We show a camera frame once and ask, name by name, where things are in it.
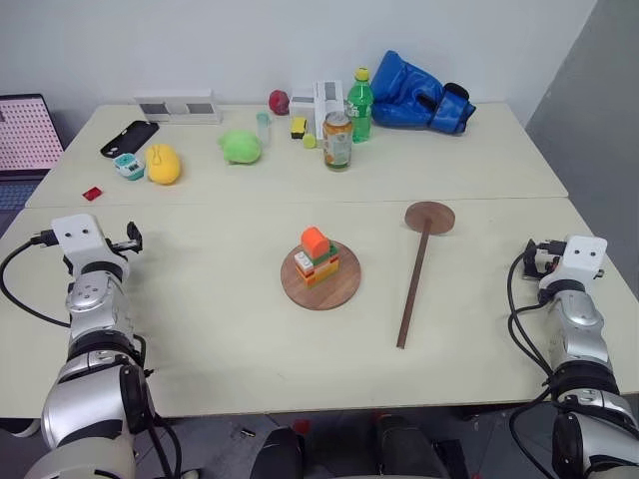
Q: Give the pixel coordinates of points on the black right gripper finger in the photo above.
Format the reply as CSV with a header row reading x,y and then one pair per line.
x,y
529,246
527,264

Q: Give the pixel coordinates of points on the green plush toy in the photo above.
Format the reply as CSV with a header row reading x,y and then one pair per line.
x,y
241,146

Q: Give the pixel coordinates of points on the yellow plush toy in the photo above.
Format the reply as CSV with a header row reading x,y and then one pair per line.
x,y
163,164

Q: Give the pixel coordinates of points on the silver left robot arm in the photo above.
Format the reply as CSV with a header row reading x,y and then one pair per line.
x,y
90,344

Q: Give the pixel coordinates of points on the small yellow-green cylinder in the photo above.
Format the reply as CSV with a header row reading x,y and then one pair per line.
x,y
309,142

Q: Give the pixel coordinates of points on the blue boxing glove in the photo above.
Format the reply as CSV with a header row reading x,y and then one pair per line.
x,y
404,95

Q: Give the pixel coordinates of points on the yellow black sponge block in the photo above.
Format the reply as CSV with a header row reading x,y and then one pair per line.
x,y
298,128

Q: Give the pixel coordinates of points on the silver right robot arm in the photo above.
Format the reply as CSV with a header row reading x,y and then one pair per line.
x,y
581,324

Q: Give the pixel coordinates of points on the laptop with pink screen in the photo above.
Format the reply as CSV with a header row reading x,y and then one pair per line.
x,y
25,135

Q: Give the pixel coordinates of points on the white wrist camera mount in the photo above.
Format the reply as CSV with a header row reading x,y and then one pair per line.
x,y
581,259
80,239

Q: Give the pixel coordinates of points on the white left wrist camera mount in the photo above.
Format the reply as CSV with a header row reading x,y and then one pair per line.
x,y
80,239

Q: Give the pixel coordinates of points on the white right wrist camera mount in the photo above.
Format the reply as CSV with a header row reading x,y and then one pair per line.
x,y
581,259

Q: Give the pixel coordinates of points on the small white box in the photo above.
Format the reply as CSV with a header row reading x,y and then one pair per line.
x,y
302,102

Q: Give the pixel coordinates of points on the colourful toy block stack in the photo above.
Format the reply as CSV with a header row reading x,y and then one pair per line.
x,y
315,262

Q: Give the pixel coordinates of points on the black phone case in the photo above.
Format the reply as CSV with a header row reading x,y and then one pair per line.
x,y
129,138

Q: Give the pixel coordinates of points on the tall white box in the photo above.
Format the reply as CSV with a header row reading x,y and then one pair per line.
x,y
327,97

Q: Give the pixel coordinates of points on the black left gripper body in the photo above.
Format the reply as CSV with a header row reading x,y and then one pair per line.
x,y
120,245

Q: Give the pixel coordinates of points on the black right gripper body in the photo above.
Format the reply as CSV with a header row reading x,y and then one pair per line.
x,y
546,257

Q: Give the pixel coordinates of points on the small red object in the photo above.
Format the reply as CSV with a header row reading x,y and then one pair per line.
x,y
92,193

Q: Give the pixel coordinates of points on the green soda bottle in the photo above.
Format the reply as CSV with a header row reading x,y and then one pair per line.
x,y
360,107

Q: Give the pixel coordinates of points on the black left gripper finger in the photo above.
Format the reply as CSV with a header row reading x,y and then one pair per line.
x,y
140,233
131,229

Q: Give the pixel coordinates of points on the brown wooden peg with disc base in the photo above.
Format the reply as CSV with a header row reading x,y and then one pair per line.
x,y
418,272

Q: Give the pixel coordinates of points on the clear teal cup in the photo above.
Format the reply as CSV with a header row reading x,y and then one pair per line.
x,y
264,130

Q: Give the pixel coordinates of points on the dark rounded shape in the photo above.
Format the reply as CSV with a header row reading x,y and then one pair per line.
x,y
277,456
404,449

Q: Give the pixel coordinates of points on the wide white box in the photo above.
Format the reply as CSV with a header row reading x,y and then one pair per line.
x,y
180,107

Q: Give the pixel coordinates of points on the round wooden base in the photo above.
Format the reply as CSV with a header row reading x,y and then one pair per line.
x,y
334,294

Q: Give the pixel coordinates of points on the dark red round toy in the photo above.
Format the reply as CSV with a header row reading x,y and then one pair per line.
x,y
279,103

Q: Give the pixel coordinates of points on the teal white small device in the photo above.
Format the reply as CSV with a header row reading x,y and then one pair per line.
x,y
128,167

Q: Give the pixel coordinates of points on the orange drink can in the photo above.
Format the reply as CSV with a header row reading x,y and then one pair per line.
x,y
338,142

